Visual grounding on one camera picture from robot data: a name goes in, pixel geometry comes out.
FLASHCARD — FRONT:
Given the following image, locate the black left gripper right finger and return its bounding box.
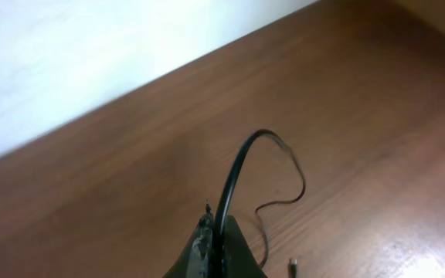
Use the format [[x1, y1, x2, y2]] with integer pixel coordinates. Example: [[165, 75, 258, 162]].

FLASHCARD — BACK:
[[224, 215, 267, 278]]

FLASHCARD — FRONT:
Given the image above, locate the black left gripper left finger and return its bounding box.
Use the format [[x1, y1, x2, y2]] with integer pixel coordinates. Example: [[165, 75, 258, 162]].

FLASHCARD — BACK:
[[163, 203, 213, 278]]

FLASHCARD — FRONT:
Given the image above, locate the black cable bundle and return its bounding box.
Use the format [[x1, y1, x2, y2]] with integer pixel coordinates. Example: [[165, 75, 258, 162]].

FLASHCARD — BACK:
[[212, 129, 307, 278]]

